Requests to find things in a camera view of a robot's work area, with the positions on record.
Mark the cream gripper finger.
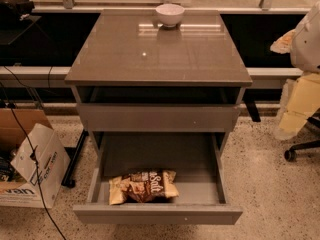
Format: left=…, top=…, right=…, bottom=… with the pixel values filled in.
left=270, top=29, right=295, bottom=54
left=274, top=73, right=320, bottom=140

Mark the brown chip bag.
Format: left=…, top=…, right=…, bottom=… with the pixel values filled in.
left=109, top=170, right=179, bottom=205

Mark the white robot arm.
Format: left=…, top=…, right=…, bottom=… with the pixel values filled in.
left=270, top=2, right=320, bottom=140

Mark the grey drawer cabinet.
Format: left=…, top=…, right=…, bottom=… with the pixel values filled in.
left=65, top=9, right=252, bottom=147

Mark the closed grey top drawer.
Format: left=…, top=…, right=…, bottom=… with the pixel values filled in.
left=77, top=104, right=240, bottom=132

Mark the black bag on desk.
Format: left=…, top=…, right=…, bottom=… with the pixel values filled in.
left=0, top=0, right=35, bottom=26

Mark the black office chair base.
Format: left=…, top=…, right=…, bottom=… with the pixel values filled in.
left=284, top=117, right=320, bottom=162

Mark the white ceramic bowl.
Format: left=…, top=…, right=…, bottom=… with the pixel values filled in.
left=156, top=3, right=185, bottom=27

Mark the black desk leg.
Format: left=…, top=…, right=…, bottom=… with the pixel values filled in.
left=61, top=130, right=88, bottom=188

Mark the white cardboard box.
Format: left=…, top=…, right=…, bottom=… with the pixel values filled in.
left=0, top=108, right=70, bottom=208

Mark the black floor cable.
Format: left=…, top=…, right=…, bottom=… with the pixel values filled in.
left=0, top=65, right=68, bottom=240

